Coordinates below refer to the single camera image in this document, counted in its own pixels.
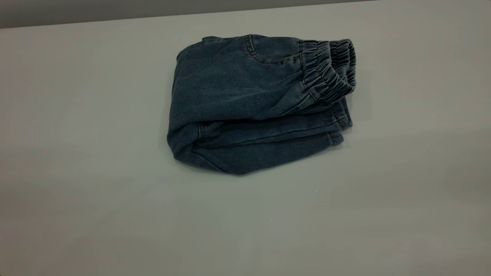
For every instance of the blue denim shorts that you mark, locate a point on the blue denim shorts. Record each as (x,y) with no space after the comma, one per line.
(249,103)

